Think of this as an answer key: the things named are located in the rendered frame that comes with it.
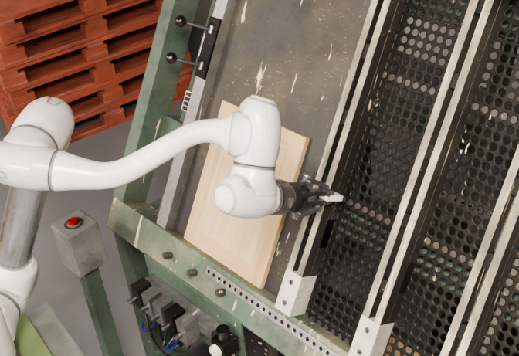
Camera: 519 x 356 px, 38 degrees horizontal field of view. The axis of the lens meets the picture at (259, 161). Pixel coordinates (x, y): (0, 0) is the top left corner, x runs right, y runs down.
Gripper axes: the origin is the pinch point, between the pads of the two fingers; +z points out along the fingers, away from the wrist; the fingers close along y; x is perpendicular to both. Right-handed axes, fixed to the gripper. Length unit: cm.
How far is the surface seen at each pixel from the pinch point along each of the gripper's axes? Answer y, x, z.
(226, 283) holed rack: -41, 30, 3
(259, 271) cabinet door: -33.4, 21.6, 6.6
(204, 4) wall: 25, 344, 246
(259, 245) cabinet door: -26.0, 24.2, 6.6
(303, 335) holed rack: -41.0, -3.2, 2.9
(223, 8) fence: 38, 65, 5
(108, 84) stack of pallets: -36, 279, 127
